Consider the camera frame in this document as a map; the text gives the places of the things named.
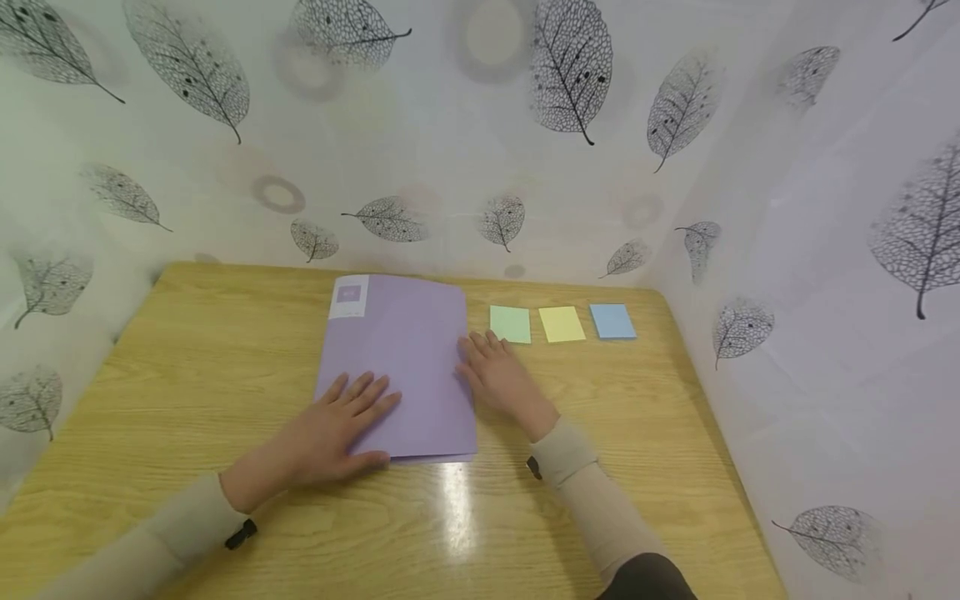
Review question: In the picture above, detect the person's right forearm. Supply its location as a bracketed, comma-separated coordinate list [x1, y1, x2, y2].
[527, 417, 700, 600]

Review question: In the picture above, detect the yellow sticky note pad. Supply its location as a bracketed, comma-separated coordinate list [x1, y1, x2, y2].
[537, 306, 588, 344]

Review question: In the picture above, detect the person's right hand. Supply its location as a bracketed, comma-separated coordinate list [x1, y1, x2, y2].
[453, 330, 562, 443]

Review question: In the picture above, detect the purple document folder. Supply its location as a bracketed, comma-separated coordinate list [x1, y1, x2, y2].
[312, 273, 480, 463]

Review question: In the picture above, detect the person's left forearm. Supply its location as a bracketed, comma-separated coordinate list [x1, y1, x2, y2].
[30, 471, 253, 600]

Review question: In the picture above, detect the person's left hand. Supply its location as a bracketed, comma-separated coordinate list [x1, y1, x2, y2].
[218, 372, 403, 514]

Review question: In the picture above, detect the green sticky note pad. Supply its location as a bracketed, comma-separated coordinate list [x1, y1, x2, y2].
[488, 305, 533, 345]

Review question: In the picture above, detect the blue sticky note pad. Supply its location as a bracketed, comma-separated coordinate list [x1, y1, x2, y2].
[588, 302, 638, 341]

